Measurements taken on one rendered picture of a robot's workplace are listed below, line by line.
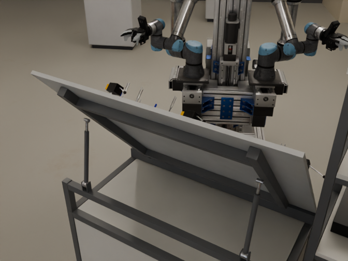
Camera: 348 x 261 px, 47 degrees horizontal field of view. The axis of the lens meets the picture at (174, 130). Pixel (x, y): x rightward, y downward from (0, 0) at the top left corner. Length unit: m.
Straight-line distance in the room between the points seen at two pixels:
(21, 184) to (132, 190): 1.73
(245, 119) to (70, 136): 2.15
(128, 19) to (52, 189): 3.46
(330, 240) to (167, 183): 1.01
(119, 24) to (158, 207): 4.61
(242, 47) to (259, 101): 0.44
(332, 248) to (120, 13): 5.28
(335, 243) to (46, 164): 2.94
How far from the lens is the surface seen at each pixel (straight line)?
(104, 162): 3.99
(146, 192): 2.36
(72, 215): 2.32
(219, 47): 2.95
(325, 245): 1.83
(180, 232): 1.86
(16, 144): 4.50
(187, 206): 2.27
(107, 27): 6.61
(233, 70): 2.94
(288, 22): 2.62
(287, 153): 1.28
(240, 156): 1.44
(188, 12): 2.61
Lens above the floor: 2.33
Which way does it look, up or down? 32 degrees down
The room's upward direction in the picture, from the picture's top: straight up
